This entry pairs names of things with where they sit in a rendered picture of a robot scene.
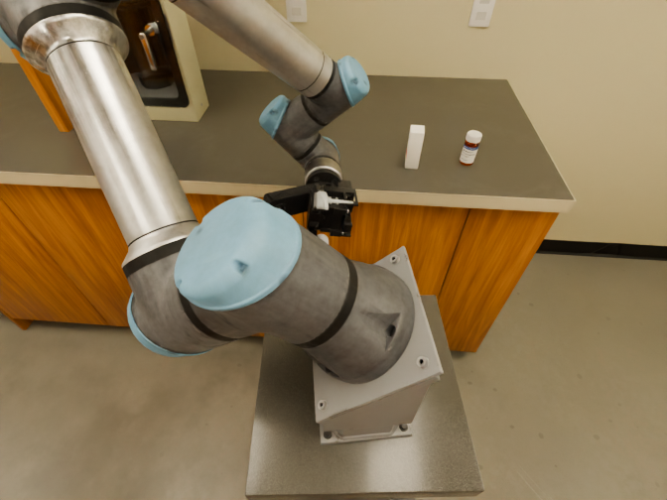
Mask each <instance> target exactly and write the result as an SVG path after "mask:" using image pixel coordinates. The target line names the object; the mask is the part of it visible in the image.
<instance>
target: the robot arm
mask: <svg viewBox="0 0 667 500"><path fill-rule="evenodd" d="M169 1H170V2H171V3H173V4H174V5H176V6H177V7H179V8H180V9H181V10H183V11H184V12H186V13H187V14H189V15H190V16H191V17H193V18H194V19H196V20H197V21H199V22H200V23H201V24H203V25H204V26H206V27H207V28H209V29H210V30H211V31H213V32H214V33H216V34H217V35H218V36H220V37H221V38H223V39H224V40H226V41H227V42H228V43H230V44H231V45H233V46H234V47H236V48H237V49H238V50H240V51H241V52H243V53H244V54H246V55H247V56H248V57H250V58H251V59H253V60H254V61H256V62H257V63H259V64H260V65H262V66H263V67H265V68H266V69H267V70H269V71H270V72H272V73H273V74H275V75H276V76H277V77H279V78H280V79H282V80H283V81H285V82H286V83H287V84H289V85H290V86H292V87H293V88H295V89H296V90H297V91H299V92H300V94H299V95H298V96H297V97H295V98H294V99H293V100H292V101H290V99H288V98H287V97H286V96H284V95H279V96H278V97H276V98H275V99H273V100H272V101H271V102H270V103H269V104H268V106H267V107H266V108H265V109H264V110H263V112H262V113H261V115H260V118H259V123H260V125H261V126H262V128H263V129H264V130H265V131H266V132H267V133H268V134H269V135H270V136H271V138H272V139H274V140H275V141H276V142H277V143H278V144H279V145H280V146H281V147H282V148H283V149H284V150H285V151H286V152H288V153H289V154H290V155H291V156H292V157H293V158H294V159H295V160H296V161H297V162H298V163H299V164H300V165H301V166H302V167H303V168H304V169H305V185H304V186H299V187H291V188H287V189H282V190H277V191H273V192H268V193H265V194H264V197H263V200H262V199H259V198H257V197H253V196H240V197H236V198H233V199H230V200H228V201H226V202H224V203H222V204H220V205H219V206H217V207H216V208H214V209H213V210H212V211H211V212H209V213H208V214H207V215H206V216H205V217H204V218H203V219H202V223H201V224H199V223H198V221H197V219H196V216H195V214H194V212H193V210H192V208H191V206H190V203H189V201H188V199H187V197H186V195H185V192H184V190H183V188H182V186H181V184H180V182H179V179H178V177H177V175H176V173H175V171H174V169H173V166H172V164H171V162H170V160H169V158H168V156H167V153H166V151H165V149H164V147H163V145H162V142H161V140H160V138H159V136H158V134H157V132H156V129H155V127H154V125H153V123H152V121H151V118H150V116H149V114H148V112H147V110H146V108H145V105H144V103H143V101H142V99H141V97H140V94H139V92H138V90H137V88H136V86H135V84H134V81H133V79H132V77H131V75H130V73H129V71H128V68H127V66H126V64H125V62H124V61H125V60H126V59H127V56H128V54H129V42H128V40H127V37H126V35H125V33H124V31H123V28H122V26H121V24H120V22H119V20H118V18H117V15H116V9H117V7H118V5H119V3H120V2H121V0H0V38H1V40H2V41H3V42H4V43H5V44H6V45H7V46H8V47H9V48H10V49H16V50H17V51H18V52H20V57H22V58H23V59H25V60H26V61H28V62H29V64H31V65H32V66H33V67H34V68H35V69H37V70H39V71H40V72H42V73H45V74H47V75H49V76H50V77H51V80H52V82H53V84H54V86H55V88H56V91H57V93H58V95H59V97H60V99H61V101H62V104H63V106H64V108H65V110H66V112H67V116H68V118H69V120H70V122H71V124H72V127H73V129H74V131H75V133H76V135H77V137H78V140H79V142H80V144H81V146H82V148H83V150H84V152H85V154H86V156H87V158H88V160H89V163H90V165H91V167H92V169H93V171H94V174H95V176H96V178H97V180H98V182H99V184H100V187H101V189H102V191H103V193H104V195H105V198H106V200H107V202H108V204H109V206H110V208H111V211H112V213H113V215H114V217H115V219H116V222H117V224H118V226H119V228H120V230H121V232H122V235H123V237H124V239H125V241H126V243H127V245H128V253H127V255H126V257H125V259H124V261H123V263H122V265H121V266H122V270H123V272H124V274H125V276H126V278H127V281H128V283H129V285H130V287H131V290H132V294H131V296H130V299H129V304H128V307H127V317H128V322H129V325H130V328H131V330H132V332H133V334H134V335H135V337H136V338H137V339H138V340H139V341H140V342H141V343H142V344H143V345H144V346H145V347H147V348H148V349H150V350H151V351H153V352H155V353H158V354H161V355H164V356H169V357H184V356H194V355H200V354H203V353H206V352H209V351H211V350H212V349H214V348H216V347H219V346H221V345H224V344H227V343H230V342H233V341H236V340H239V339H241V338H244V337H247V336H250V335H253V334H256V333H259V332H263V333H269V334H271V335H274V336H276V337H278V338H281V339H283V340H285V341H288V342H290V343H293V344H295V345H297V346H300V347H302V349H303V350H304V351H305V352H306V353H307V354H308V355H309V356H310V357H311V358H312V359H313V360H314V361H315V362H316V363H317V364H318V365H319V366H320V367H321V369H322V370H323V371H325V372H326V373H327V374H329V375H330V376H332V377H334V378H336V379H338V380H341V381H343V382H346V383H350V384H362V383H367V382H370V381H373V380H375V379H377V378H379V377H380V376H382V375H383V374H385V373H386V372H387V371H388V370H389V369H391V368H392V367H393V365H394V364H395V363H396V362H397V361H398V360H399V358H400V357H401V355H402V354H403V352H404V350H405V349H406V347H407V345H408V342H409V340H410V337H411V334H412V331H413V326H414V319H415V308H414V301H413V297H412V294H411V292H410V290H409V288H408V287H407V285H406V284H405V282H404V281H403V280H402V279H400V278H399V277H398V276H397V275H395V274H394V273H392V272H391V271H390V270H388V269H386V268H384V267H382V266H379V265H374V264H367V263H363V262H359V261H355V260H351V259H348V258H347V257H345V256H344V255H342V254H341V253H339V252H338V251H337V250H335V249H334V248H332V247H331V246H330V245H329V239H328V237H327V236H326V235H324V234H319V235H317V232H318V231H317V230H320V231H321V232H329V233H330V236H337V237H341V236H342V237H350V236H351V235H350V231H351V227H352V222H351V214H350V213H351V212H352V209H353V207H354V206H358V201H357V195H356V190H355V189H354V188H352V186H351V181H345V180H343V179H342V176H341V169H340V163H339V152H338V149H337V147H336V144H335V143H334V141H333V140H332V139H330V138H328V137H324V136H322V135H321V134H320V133H319V131H320V130H321V129H323V128H324V127H325V126H327V125H328V124H329V123H331V122H332V121H333V120H335V119H336V118H337V117H339V115H341V114H342V113H343V112H345V111H346V110H347V109H349V108H350V107H353V106H354V105H355V104H356V103H358V102H359V101H360V100H361V99H362V98H363V97H364V96H366V95H367V93H368V92H369V81H368V77H367V75H366V73H365V71H364V69H363V67H362V66H361V64H360V63H359V62H358V61H357V60H356V59H355V58H353V57H351V56H345V57H343V58H342V59H341V60H338V61H337V62H335V61H334V60H332V59H331V58H330V57H329V56H328V55H326V54H325V53H324V52H323V51H322V50H321V49H320V48H318V47H317V46H316V45H315V44H314V43H313V42H312V41H310V40H309V39H308V38H307V37H306V36H305V35H304V34H302V33H301V32H300V31H299V30H298V29H297V28H296V27H294V26H293V25H292V24H291V23H290V22H289V21H288V20H286V19H285V18H284V17H283V16H282V15H281V14H280V13H278V12H277V11H276V10H275V9H274V8H273V7H272V6H270V5H269V4H268V3H267V2H266V1H265V0H169ZM354 198H355V201H353V199H354ZM306 211H307V229H308V230H307V229H306V228H305V227H303V226H302V225H300V224H299V223H297V222H296V220H295V219H294V218H293V217H292V216H291V215H295V214H299V213H302V212H306Z"/></svg>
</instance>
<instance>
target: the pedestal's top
mask: <svg viewBox="0 0 667 500"><path fill-rule="evenodd" d="M420 297H421V300H422V303H423V307H424V310H425V313H426V317H427V320H428V323H429V326H430V330H431V332H432V335H433V339H434V342H435V345H436V348H437V352H438V355H439V358H440V362H441V365H442V368H443V371H444V373H443V374H441V375H439V376H440V380H439V381H437V382H434V383H432V384H430V387H429V389H428V391H427V393H426V395H425V397H424V399H423V401H422V403H421V406H420V408H419V410H418V412H417V414H416V416H415V418H414V420H413V423H412V424H410V425H411V429H412V436H411V437H397V438H387V439H377V440H367V441H357V442H347V443H337V444H327V445H321V436H320V424H318V423H316V409H315V391H314V373H313V359H312V358H311V357H310V356H309V355H308V354H307V353H306V352H305V351H304V350H303V349H302V347H300V346H297V345H295V344H293V343H290V342H288V341H285V340H283V339H281V338H278V337H276V336H274V335H271V334H269V333H264V341H263V349H262V357H261V365H260V374H259V382H258V390H257V398H256V406H255V414H254V422H253V430H252V439H251V446H250V454H249V462H248V470H247V478H246V486H245V494H244V495H245V497H246V498H247V499H248V500H327V499H375V498H424V497H472V496H477V495H478V494H480V493H481V492H483V491H484V488H483V484H482V480H481V476H480V472H479V468H478V464H477V460H476V456H475V452H474V448H473V444H472V440H471V436H470V432H469V428H468V424H467V417H466V413H465V409H464V405H463V401H462V397H461V393H460V389H459V385H458V381H457V377H456V373H455V369H454V365H453V361H452V357H451V353H450V350H449V346H448V342H447V338H446V334H445V330H444V326H443V322H442V318H441V314H440V310H439V306H438V302H437V297H436V295H426V296H420Z"/></svg>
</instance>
